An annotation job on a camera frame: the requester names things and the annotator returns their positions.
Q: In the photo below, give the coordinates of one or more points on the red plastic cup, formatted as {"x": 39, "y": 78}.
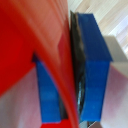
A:
{"x": 26, "y": 33}

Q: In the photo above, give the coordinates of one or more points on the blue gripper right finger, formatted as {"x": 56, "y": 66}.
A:
{"x": 95, "y": 66}

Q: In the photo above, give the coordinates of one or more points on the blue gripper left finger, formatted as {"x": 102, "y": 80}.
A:
{"x": 48, "y": 93}

